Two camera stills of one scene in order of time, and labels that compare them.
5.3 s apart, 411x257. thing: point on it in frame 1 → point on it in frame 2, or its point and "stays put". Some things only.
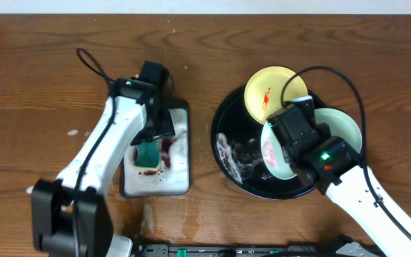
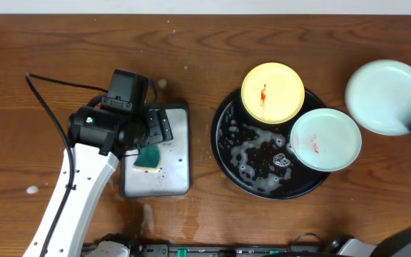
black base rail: [153, 250] stays put
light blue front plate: [273, 154] → [384, 96]
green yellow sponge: [148, 155] stays put
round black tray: [236, 141] stays put
